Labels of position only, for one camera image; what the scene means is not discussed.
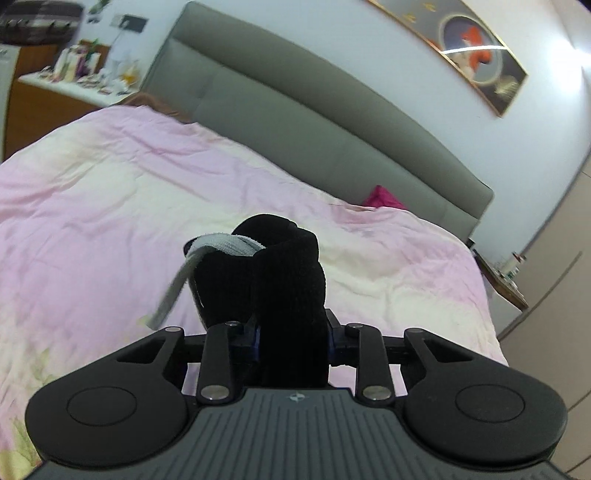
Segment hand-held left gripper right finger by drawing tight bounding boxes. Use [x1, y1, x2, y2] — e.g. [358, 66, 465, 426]
[323, 309, 511, 404]

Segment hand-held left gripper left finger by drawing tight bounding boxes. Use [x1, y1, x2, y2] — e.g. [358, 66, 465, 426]
[108, 322, 264, 404]

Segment black pants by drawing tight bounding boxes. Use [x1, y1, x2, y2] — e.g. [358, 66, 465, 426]
[141, 213, 331, 387]

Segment magenta cloth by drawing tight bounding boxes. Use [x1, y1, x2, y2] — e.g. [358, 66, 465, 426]
[362, 185, 409, 210]

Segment pink floral quilt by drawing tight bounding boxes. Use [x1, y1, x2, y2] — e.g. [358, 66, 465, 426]
[0, 105, 509, 480]

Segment beige wardrobe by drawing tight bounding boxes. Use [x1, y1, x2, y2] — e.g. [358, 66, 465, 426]
[496, 152, 591, 480]

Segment grey upholstered headboard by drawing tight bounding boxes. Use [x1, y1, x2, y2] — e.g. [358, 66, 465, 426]
[139, 0, 495, 243]

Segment brown cloth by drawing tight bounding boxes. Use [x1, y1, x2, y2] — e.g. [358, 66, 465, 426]
[122, 91, 190, 124]

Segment white table lamp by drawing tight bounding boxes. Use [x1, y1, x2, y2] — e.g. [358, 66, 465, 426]
[111, 28, 137, 75]

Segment group of cosmetic bottles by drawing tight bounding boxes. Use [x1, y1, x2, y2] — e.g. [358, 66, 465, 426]
[39, 39, 139, 95]

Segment white cabinet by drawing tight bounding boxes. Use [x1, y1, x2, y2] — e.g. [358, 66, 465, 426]
[0, 44, 19, 162]

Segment dark brown suitcase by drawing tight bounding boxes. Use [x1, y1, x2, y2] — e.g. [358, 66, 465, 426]
[0, 0, 86, 47]

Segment framed wall picture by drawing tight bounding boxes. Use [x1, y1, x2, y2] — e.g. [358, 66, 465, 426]
[365, 0, 529, 118]

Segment black wall socket panel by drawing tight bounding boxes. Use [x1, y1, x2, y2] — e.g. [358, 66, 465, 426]
[111, 14, 149, 34]

